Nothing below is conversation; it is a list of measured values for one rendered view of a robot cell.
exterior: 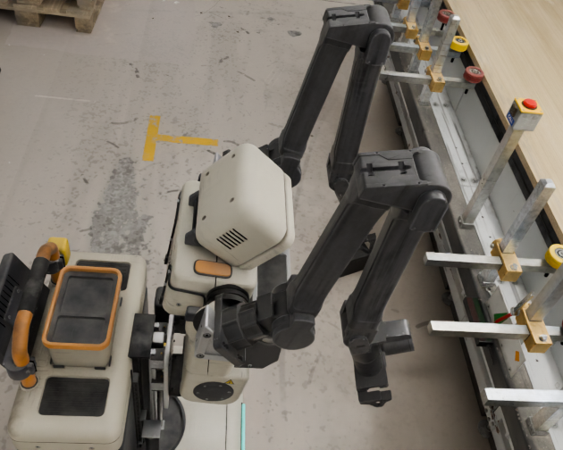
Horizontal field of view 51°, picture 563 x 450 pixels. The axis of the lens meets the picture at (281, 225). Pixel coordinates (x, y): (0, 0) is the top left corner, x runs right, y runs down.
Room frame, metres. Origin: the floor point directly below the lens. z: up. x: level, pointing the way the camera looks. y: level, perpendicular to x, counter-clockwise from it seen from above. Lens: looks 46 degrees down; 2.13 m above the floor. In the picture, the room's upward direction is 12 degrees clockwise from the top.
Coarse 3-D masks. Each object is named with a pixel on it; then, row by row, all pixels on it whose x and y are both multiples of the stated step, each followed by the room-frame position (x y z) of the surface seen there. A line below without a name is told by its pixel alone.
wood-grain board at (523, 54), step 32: (448, 0) 2.93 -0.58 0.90; (480, 0) 3.01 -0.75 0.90; (512, 0) 3.09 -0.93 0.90; (544, 0) 3.18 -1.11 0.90; (480, 32) 2.66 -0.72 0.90; (512, 32) 2.73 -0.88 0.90; (544, 32) 2.80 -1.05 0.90; (480, 64) 2.36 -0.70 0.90; (512, 64) 2.42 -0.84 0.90; (544, 64) 2.48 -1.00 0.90; (512, 96) 2.15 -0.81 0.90; (544, 96) 2.20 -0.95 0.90; (544, 128) 1.97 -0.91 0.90; (544, 160) 1.77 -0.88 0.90
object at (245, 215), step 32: (224, 160) 0.89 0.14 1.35; (256, 160) 0.88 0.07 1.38; (224, 192) 0.80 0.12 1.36; (256, 192) 0.79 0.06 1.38; (288, 192) 0.88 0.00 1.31; (224, 224) 0.73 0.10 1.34; (256, 224) 0.74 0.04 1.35; (288, 224) 0.79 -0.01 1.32; (224, 256) 0.73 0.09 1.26; (256, 256) 0.74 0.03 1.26
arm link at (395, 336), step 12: (384, 324) 0.68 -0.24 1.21; (396, 324) 0.69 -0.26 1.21; (408, 324) 0.69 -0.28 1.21; (360, 336) 0.63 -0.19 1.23; (384, 336) 0.66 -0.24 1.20; (396, 336) 0.66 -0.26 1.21; (408, 336) 0.66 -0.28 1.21; (360, 348) 0.63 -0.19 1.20; (384, 348) 0.65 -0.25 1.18; (396, 348) 0.65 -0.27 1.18; (408, 348) 0.66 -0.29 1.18
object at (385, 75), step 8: (384, 72) 2.21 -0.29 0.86; (392, 72) 2.22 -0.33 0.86; (400, 72) 2.23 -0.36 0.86; (392, 80) 2.20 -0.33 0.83; (400, 80) 2.21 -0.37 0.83; (408, 80) 2.22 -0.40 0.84; (416, 80) 2.22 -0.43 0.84; (424, 80) 2.23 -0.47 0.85; (448, 80) 2.25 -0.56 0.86; (456, 80) 2.26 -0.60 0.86; (464, 80) 2.28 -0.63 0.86; (472, 88) 2.27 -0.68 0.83
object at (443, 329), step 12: (432, 324) 0.97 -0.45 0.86; (444, 324) 0.98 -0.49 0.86; (456, 324) 0.99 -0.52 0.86; (468, 324) 1.00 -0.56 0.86; (480, 324) 1.00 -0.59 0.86; (492, 324) 1.01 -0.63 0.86; (504, 324) 1.02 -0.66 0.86; (444, 336) 0.96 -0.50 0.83; (456, 336) 0.97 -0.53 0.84; (468, 336) 0.98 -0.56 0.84; (480, 336) 0.98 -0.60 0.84; (492, 336) 0.99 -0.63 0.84; (504, 336) 0.99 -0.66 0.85; (516, 336) 1.00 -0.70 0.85; (552, 336) 1.02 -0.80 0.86
